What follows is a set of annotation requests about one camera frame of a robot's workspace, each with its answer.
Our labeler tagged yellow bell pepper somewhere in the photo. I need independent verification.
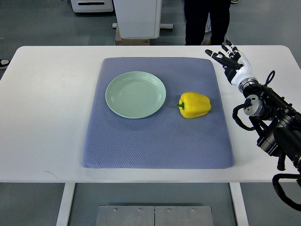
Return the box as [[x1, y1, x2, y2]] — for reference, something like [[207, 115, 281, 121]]
[[177, 92, 211, 119]]

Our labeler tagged white machine cabinet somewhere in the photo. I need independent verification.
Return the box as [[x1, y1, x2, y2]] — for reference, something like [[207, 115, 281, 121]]
[[113, 0, 174, 40]]

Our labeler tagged metal base plate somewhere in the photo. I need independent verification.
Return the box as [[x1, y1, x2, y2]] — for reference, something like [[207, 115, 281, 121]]
[[96, 205, 214, 226]]

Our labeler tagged left white table leg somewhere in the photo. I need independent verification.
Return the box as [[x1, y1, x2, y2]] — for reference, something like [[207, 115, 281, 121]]
[[56, 183, 75, 226]]

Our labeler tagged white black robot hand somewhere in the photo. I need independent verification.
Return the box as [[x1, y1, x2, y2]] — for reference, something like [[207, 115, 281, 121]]
[[205, 40, 254, 87]]

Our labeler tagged right white table leg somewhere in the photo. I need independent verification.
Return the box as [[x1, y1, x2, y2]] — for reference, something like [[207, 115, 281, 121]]
[[230, 182, 249, 226]]

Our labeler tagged blue grey quilted mat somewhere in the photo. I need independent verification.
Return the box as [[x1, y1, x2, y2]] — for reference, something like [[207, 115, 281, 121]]
[[82, 57, 234, 169]]

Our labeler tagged white device with slot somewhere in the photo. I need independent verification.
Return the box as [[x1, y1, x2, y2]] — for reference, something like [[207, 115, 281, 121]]
[[70, 0, 114, 13]]

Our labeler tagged white table leg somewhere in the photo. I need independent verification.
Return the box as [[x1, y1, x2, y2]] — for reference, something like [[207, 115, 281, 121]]
[[230, 182, 249, 226], [56, 183, 75, 226]]

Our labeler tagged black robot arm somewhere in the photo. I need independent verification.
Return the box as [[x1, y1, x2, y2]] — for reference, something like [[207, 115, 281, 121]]
[[232, 71, 301, 211]]

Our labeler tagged light green plate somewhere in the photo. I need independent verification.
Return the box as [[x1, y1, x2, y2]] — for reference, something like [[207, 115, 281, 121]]
[[105, 71, 166, 119]]

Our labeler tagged cardboard box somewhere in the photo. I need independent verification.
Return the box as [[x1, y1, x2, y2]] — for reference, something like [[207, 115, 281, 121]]
[[115, 27, 150, 46]]

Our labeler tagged person in dark trousers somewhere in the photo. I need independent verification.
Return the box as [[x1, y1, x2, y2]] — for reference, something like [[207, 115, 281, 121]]
[[184, 0, 231, 46]]

